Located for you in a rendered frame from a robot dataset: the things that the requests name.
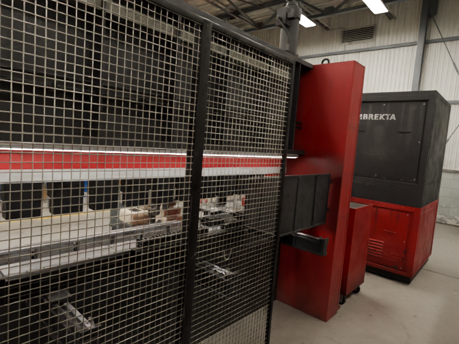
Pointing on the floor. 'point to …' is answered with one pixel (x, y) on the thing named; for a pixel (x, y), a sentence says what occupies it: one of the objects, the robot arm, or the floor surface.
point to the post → (193, 179)
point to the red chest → (356, 248)
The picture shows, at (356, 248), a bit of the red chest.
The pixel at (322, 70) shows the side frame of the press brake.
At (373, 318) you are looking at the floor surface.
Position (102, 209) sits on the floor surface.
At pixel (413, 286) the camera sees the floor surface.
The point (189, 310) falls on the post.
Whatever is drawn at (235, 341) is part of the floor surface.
